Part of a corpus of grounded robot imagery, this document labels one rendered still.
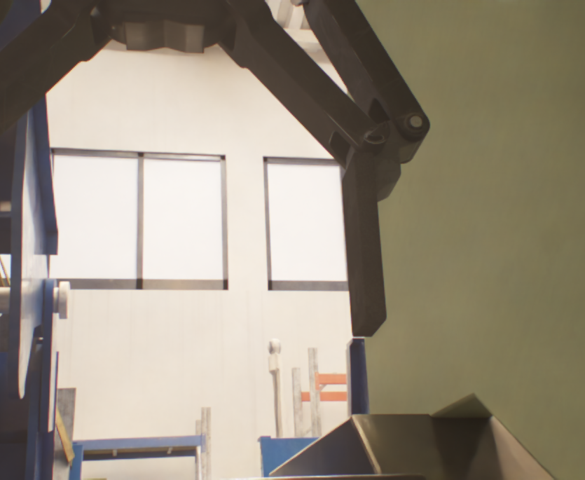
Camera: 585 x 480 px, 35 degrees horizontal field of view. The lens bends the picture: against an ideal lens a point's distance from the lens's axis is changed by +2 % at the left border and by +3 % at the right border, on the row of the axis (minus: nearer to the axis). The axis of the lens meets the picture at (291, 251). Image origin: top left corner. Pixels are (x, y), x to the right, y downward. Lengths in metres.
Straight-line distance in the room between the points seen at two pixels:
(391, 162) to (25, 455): 3.08
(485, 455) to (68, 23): 0.54
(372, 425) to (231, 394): 10.52
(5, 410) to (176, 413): 7.76
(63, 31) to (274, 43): 0.08
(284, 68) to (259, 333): 11.18
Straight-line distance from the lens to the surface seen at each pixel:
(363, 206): 0.34
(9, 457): 3.39
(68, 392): 5.74
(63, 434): 5.56
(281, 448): 5.97
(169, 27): 0.37
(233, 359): 11.40
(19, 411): 3.53
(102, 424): 11.19
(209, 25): 0.37
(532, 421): 0.64
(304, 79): 0.36
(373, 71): 0.37
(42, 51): 0.36
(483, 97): 0.73
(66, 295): 3.27
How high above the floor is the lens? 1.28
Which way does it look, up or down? 19 degrees up
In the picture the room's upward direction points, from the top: 3 degrees counter-clockwise
